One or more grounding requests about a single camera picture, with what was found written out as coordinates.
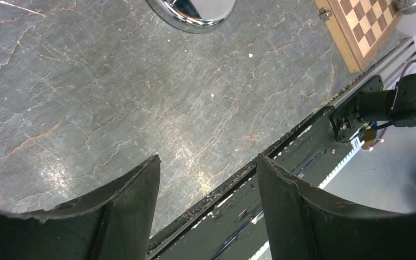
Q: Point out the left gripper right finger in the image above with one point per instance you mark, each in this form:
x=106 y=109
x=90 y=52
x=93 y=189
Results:
x=342 y=229

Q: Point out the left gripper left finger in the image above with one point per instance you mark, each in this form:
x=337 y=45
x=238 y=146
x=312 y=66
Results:
x=112 y=222

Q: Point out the chrome wine glass rack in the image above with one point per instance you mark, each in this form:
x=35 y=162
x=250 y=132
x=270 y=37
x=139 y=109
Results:
x=193 y=16

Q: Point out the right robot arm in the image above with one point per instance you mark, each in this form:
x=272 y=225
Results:
x=372 y=108

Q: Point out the wooden chessboard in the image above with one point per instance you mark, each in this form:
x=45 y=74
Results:
x=359 y=27

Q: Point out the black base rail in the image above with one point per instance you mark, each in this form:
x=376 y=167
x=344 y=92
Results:
x=228 y=223

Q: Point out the white slotted cable duct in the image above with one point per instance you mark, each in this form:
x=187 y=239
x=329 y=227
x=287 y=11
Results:
x=311 y=162

